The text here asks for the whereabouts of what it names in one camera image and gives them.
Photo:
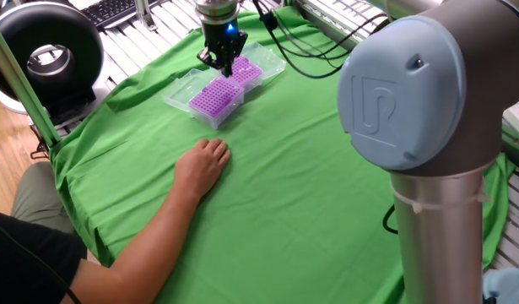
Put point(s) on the black computer keyboard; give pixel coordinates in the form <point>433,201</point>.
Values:
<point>111,9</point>

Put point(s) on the silver metal stand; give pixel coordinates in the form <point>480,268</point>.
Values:
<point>144,14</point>

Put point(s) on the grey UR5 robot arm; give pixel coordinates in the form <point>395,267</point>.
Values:
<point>411,93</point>

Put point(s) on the green table cloth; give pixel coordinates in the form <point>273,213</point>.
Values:
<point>284,190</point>

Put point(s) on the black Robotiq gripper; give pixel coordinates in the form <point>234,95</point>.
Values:
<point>223,36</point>

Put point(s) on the bare human forearm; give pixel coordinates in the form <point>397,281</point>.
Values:
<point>136,253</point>

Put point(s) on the white power strip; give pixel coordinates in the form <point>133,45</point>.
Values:
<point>518,118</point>

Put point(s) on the green frame post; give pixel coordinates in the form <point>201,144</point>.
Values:
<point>23,88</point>

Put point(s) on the bare human hand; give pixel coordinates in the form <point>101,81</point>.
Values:
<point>200,166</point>

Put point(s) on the purple pipette tip box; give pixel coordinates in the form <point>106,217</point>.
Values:
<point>217,97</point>
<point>248,69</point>

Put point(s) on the black shirt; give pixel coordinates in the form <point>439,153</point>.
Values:
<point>27,262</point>

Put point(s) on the olive trousers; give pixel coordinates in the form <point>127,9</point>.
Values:
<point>39,202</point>

